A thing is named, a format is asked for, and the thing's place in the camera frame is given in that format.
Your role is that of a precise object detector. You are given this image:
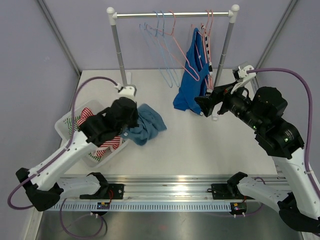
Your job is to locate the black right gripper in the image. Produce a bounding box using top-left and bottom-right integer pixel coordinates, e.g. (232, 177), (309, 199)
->
(195, 80), (265, 132)

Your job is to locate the grey-blue tank top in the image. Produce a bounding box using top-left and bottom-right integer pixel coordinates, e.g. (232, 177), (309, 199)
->
(120, 103), (167, 146)

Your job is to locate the red striped tank top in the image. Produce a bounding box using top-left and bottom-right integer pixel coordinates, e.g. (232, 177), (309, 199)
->
(79, 107), (123, 158)

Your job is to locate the green striped tank top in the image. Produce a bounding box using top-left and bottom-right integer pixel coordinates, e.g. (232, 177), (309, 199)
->
(63, 115), (101, 163)

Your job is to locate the light blue hanger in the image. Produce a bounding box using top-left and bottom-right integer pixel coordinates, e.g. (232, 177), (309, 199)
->
(139, 22), (173, 88)
(147, 11), (180, 87)

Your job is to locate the pink hanger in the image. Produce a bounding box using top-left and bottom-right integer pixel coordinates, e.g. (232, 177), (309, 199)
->
(160, 11), (200, 82)
(195, 10), (214, 93)
(206, 9), (215, 88)

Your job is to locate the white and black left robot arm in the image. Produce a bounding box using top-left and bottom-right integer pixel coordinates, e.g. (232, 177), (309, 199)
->
(15, 97), (138, 212)

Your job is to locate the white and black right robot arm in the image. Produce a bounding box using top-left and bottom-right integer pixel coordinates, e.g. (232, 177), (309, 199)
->
(194, 83), (320, 235)

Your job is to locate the bright blue tank top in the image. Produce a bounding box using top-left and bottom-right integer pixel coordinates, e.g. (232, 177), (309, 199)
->
(173, 28), (209, 115)

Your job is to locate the black and white striped top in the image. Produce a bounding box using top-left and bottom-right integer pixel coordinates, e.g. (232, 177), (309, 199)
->
(201, 24), (213, 81)

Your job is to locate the white plastic basket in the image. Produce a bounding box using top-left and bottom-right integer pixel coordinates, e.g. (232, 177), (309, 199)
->
(54, 99), (129, 168)

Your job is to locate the silver and white clothes rack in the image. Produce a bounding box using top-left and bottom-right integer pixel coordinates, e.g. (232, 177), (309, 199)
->
(106, 3), (240, 122)

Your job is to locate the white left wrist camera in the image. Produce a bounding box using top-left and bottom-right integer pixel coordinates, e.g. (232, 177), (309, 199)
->
(114, 83), (137, 100)

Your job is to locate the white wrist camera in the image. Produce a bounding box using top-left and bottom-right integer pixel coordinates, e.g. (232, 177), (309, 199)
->
(231, 62), (257, 94)
(114, 83), (137, 100)

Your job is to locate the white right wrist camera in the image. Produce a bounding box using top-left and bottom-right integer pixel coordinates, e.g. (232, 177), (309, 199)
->
(231, 62), (257, 94)

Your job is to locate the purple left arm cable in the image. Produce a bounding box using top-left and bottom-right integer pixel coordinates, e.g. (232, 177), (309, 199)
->
(6, 76), (121, 210)

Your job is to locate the aluminium mounting rail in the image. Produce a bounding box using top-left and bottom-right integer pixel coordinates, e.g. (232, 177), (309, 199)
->
(32, 173), (291, 204)

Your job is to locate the white slotted cable duct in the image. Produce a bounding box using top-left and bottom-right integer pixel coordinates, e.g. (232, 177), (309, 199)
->
(50, 201), (231, 212)

